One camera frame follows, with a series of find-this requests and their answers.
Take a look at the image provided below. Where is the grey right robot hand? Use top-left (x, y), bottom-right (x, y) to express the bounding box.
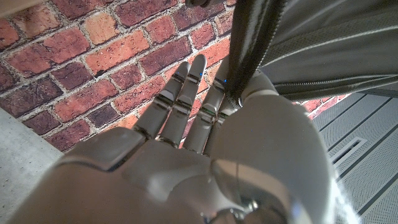
top-left (6, 54), bottom-right (343, 224)

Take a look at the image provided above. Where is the black backpack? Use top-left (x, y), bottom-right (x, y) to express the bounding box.
top-left (185, 0), bottom-right (398, 108)

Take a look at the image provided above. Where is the red brick print backdrop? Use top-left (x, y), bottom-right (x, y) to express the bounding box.
top-left (0, 0), bottom-right (352, 154)

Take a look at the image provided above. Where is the ceiling air vent slot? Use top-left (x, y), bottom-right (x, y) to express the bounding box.
top-left (328, 136), bottom-right (368, 166)

